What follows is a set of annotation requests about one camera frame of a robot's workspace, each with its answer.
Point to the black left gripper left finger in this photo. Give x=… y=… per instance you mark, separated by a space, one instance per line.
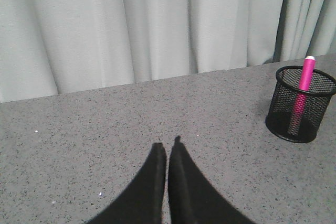
x=141 y=201

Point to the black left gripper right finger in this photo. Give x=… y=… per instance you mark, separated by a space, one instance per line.
x=192 y=198

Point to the grey curtain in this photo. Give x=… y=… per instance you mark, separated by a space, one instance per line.
x=52 y=47

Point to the black mesh pen holder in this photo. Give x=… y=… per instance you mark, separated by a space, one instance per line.
x=321 y=90

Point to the pink marker pen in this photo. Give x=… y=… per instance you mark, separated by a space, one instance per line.
x=299 y=105

